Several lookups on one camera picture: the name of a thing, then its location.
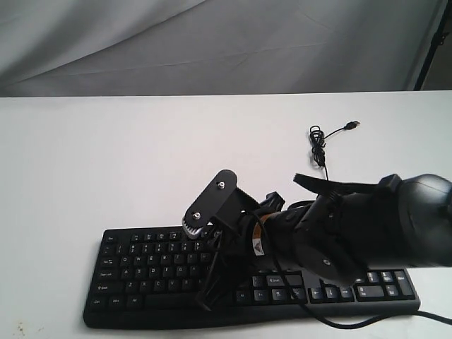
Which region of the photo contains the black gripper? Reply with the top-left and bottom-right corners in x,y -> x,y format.
196,192 -> 367,311

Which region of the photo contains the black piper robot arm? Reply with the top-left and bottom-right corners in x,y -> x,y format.
182,169 -> 451,310

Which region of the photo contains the black acer keyboard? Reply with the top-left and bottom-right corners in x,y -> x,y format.
83,226 -> 420,330

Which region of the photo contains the grey backdrop cloth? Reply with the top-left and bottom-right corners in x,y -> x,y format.
1,1 -> 447,97

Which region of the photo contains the black tripod stand leg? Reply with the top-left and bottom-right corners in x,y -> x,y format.
413,1 -> 451,91

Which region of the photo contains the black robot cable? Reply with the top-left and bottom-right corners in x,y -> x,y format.
246,211 -> 452,328

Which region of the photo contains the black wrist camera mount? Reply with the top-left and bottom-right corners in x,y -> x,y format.
182,169 -> 259,239

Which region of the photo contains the black usb cable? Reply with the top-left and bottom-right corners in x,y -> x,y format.
305,120 -> 361,181

